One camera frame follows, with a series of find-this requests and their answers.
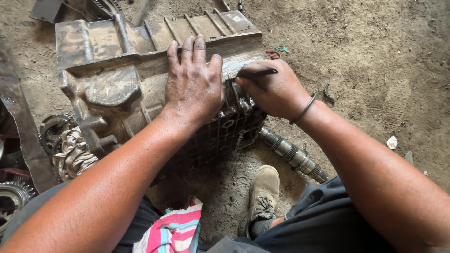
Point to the green plastic scrap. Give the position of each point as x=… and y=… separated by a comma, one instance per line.
x=281, y=49

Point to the person's left hand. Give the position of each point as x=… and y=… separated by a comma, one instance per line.
x=191, y=88

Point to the dirty beige rag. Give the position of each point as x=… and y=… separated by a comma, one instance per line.
x=73, y=154

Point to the round ribbed metal part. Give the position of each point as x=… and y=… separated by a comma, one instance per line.
x=98, y=7

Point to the white paper scrap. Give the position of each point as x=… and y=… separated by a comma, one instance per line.
x=391, y=142

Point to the tan lace-up shoe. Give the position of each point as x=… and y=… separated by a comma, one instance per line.
x=263, y=193

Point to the shiny steel toothed gear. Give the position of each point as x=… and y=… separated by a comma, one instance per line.
x=14, y=200

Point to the person's right hand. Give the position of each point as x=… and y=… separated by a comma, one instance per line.
x=274, y=89

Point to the dark curved scrap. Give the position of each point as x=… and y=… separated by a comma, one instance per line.
x=328, y=94

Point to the splined steel gear shaft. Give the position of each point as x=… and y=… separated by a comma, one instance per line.
x=291, y=154

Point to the red metal part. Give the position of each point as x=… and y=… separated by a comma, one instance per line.
x=14, y=174

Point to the dark flat metal piece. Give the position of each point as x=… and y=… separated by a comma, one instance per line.
x=45, y=10

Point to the dark greasy gear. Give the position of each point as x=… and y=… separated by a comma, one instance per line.
x=52, y=130

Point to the long rusty metal plate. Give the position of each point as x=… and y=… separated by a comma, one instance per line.
x=21, y=123

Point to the metal gearbox housing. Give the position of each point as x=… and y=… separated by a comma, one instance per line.
x=119, y=80

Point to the black wrist bangle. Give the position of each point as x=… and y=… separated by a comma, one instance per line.
x=305, y=109

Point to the pink striped cloth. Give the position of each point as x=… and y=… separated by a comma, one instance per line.
x=172, y=228

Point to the thin black scraper tool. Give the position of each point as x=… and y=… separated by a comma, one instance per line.
x=262, y=72

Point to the grey stone shard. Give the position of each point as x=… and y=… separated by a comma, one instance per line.
x=409, y=158

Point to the dark grey sock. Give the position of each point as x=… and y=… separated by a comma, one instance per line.
x=262, y=226

